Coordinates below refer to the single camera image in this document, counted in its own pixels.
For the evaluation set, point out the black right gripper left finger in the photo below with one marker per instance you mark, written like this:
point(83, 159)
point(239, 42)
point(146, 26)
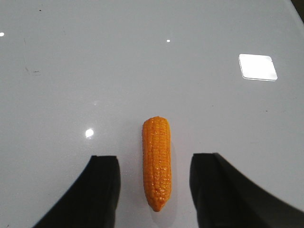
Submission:
point(91, 201)

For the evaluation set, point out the orange plastic corn cob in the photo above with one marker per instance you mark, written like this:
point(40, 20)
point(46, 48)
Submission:
point(156, 166)

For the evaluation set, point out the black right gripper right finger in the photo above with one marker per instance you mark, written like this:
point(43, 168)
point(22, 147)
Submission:
point(225, 198)

